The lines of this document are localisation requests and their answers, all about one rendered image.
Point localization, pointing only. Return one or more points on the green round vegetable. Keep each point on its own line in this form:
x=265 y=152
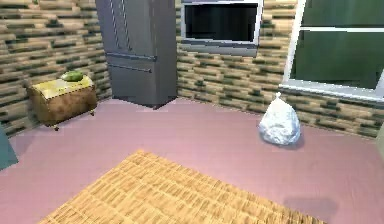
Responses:
x=72 y=76

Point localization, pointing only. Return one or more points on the teal blue furniture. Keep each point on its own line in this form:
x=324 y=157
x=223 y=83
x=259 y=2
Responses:
x=6 y=153

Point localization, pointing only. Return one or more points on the woven straw floor mat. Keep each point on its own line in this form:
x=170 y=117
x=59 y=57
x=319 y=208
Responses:
x=160 y=193

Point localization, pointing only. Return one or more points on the white tied garbage bag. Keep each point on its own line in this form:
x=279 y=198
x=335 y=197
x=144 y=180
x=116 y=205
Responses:
x=280 y=123

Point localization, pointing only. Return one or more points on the grey fridge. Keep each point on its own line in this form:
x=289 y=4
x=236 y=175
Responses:
x=140 y=50

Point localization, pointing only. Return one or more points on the large white framed window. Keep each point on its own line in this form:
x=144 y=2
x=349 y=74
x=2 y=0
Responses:
x=340 y=53

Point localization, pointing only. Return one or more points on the brown wooden side table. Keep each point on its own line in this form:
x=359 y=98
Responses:
x=63 y=101

